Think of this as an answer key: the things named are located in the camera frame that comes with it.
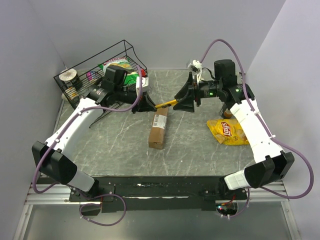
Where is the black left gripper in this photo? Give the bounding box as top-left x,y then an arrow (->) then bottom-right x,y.
114,85 -> 157,114

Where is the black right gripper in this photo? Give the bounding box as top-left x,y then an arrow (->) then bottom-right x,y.
172,71 -> 223,113

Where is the yellow utility knife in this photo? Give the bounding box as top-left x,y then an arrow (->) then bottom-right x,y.
155,99 -> 178,109

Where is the brown cardboard express box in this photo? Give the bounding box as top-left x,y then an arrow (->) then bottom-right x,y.
148,107 -> 169,150

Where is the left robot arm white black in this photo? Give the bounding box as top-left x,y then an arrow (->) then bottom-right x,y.
31,65 -> 156,201

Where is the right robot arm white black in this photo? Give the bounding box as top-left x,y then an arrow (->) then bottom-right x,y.
173,59 -> 295,200

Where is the orange labelled tin can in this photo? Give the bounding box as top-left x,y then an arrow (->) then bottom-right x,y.
219,103 -> 233,119

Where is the green chips bag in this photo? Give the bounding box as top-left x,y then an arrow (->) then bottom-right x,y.
98,57 -> 139,86

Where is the yellow Lays chips bag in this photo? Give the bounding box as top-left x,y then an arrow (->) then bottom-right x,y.
206,118 -> 249,146

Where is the purple pink small cup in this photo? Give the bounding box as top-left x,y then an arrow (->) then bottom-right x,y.
86,70 -> 100,83

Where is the small yellow labelled can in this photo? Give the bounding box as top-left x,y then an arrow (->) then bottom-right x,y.
61,86 -> 80,102

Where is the white lidded dark jar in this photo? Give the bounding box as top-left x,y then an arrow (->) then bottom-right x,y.
58,68 -> 83,91

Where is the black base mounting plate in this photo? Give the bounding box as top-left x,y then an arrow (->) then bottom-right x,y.
69,176 -> 247,213

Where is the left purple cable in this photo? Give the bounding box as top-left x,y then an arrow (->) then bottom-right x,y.
32,72 -> 146,195

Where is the purple cable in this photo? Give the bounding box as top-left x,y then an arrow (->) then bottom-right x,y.
32,72 -> 146,195
199,38 -> 314,219

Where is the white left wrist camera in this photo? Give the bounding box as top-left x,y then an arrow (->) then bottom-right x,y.
135,76 -> 151,95

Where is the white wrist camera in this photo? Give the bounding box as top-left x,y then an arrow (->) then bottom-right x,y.
135,76 -> 151,95
187,59 -> 203,84

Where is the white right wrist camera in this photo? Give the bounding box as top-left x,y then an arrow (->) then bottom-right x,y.
187,59 -> 203,84

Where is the black wire shelf rack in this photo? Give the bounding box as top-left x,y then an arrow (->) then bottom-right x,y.
53,39 -> 149,128

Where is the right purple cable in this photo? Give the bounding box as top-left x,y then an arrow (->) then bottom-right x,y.
199,38 -> 314,219

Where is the aluminium rail frame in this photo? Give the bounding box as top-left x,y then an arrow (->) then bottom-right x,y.
13,176 -> 301,240

